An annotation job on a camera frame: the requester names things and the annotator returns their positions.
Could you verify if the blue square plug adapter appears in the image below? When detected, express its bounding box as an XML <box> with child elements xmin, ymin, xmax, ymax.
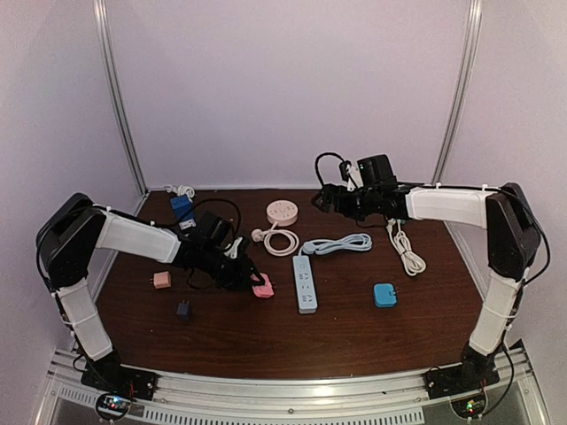
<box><xmin>373</xmin><ymin>283</ymin><xmax>398</xmax><ymax>308</ymax></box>

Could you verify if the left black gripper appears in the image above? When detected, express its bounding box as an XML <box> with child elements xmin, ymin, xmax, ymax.
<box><xmin>199</xmin><ymin>246</ymin><xmax>265</xmax><ymax>292</ymax></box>

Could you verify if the light blue power strip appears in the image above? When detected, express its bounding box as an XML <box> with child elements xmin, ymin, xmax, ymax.
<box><xmin>292</xmin><ymin>233</ymin><xmax>372</xmax><ymax>314</ymax></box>

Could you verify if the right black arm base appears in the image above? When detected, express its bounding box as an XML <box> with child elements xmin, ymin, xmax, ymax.
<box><xmin>423</xmin><ymin>359</ymin><xmax>500</xmax><ymax>421</ymax></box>

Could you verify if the blue cube socket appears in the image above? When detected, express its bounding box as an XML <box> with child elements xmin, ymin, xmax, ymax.
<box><xmin>170</xmin><ymin>195</ymin><xmax>194</xmax><ymax>220</ymax></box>

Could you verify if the round pink power socket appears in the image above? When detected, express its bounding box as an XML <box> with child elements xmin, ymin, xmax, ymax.
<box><xmin>251</xmin><ymin>199</ymin><xmax>299</xmax><ymax>258</ymax></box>

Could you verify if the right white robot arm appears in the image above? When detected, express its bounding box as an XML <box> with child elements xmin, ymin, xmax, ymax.
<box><xmin>311</xmin><ymin>154</ymin><xmax>548</xmax><ymax>357</ymax></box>

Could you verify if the aluminium frame post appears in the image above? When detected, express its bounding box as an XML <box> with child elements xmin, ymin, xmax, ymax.
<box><xmin>93</xmin><ymin>0</ymin><xmax>148</xmax><ymax>196</ymax></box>
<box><xmin>431</xmin><ymin>0</ymin><xmax>483</xmax><ymax>183</ymax></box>

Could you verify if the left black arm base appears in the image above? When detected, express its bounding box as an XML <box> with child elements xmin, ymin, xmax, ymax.
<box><xmin>81</xmin><ymin>352</ymin><xmax>158</xmax><ymax>424</ymax></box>

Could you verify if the white cable back left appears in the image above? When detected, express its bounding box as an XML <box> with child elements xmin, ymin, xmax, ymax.
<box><xmin>164</xmin><ymin>183</ymin><xmax>197</xmax><ymax>198</ymax></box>

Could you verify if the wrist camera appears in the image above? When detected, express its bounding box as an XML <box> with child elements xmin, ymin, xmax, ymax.
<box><xmin>338</xmin><ymin>160</ymin><xmax>362</xmax><ymax>191</ymax></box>
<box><xmin>224</xmin><ymin>236</ymin><xmax>250</xmax><ymax>259</ymax></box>

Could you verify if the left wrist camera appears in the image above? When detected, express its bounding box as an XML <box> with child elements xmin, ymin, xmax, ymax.
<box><xmin>224</xmin><ymin>236</ymin><xmax>250</xmax><ymax>259</ymax></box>

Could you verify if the purple power strip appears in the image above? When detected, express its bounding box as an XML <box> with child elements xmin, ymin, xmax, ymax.
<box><xmin>178</xmin><ymin>207</ymin><xmax>197</xmax><ymax>231</ymax></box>

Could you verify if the aluminium front rail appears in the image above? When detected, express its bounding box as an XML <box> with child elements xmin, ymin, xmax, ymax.
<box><xmin>31</xmin><ymin>348</ymin><xmax>551</xmax><ymax>424</ymax></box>

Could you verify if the white coiled cable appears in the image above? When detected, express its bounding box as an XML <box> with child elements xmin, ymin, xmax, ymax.
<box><xmin>385</xmin><ymin>219</ymin><xmax>427</xmax><ymax>278</ymax></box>

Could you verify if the dark navy plug charger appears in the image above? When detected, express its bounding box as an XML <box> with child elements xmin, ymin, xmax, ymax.
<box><xmin>176</xmin><ymin>301</ymin><xmax>192</xmax><ymax>321</ymax></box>

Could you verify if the salmon pink plug charger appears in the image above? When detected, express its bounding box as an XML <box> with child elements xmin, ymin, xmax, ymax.
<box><xmin>150</xmin><ymin>271</ymin><xmax>172</xmax><ymax>290</ymax></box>

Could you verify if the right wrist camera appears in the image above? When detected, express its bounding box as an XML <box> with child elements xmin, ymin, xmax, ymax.
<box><xmin>338</xmin><ymin>160</ymin><xmax>362</xmax><ymax>191</ymax></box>

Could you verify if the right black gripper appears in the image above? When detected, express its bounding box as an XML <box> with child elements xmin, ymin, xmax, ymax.
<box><xmin>312</xmin><ymin>184</ymin><xmax>381</xmax><ymax>222</ymax></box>

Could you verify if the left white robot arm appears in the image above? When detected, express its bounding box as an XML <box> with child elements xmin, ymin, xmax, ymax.
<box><xmin>35</xmin><ymin>193</ymin><xmax>266</xmax><ymax>393</ymax></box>

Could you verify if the right aluminium frame post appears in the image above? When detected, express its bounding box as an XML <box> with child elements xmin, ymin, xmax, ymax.
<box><xmin>431</xmin><ymin>0</ymin><xmax>483</xmax><ymax>183</ymax></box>

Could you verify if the left aluminium frame post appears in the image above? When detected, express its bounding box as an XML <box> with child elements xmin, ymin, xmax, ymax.
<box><xmin>93</xmin><ymin>0</ymin><xmax>148</xmax><ymax>196</ymax></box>

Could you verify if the pink square plug adapter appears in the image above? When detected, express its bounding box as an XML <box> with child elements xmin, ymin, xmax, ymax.
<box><xmin>251</xmin><ymin>273</ymin><xmax>275</xmax><ymax>298</ymax></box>

